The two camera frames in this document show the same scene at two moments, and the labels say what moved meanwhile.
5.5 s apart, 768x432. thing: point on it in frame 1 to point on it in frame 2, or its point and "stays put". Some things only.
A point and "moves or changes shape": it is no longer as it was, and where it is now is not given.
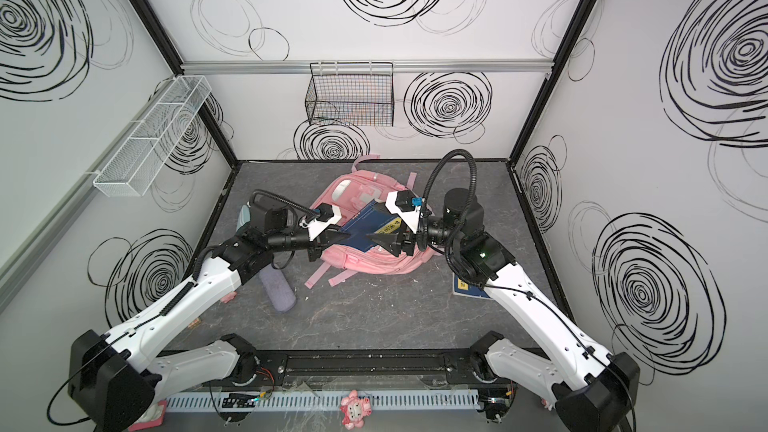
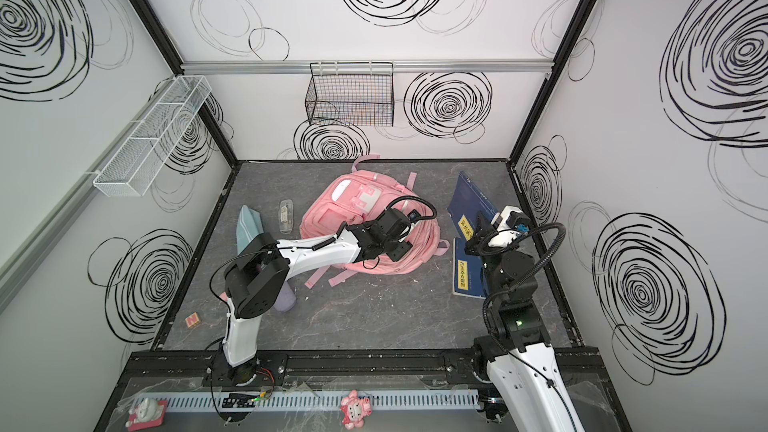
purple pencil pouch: x=278 y=289 stays put
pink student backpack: x=349 y=192 moves or changes shape
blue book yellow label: x=464 y=288 moves or changes shape
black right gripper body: x=405 y=241 to x=482 y=237
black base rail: x=415 y=366 stays put
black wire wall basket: x=351 y=94 stays put
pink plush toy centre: x=354 y=409 stays put
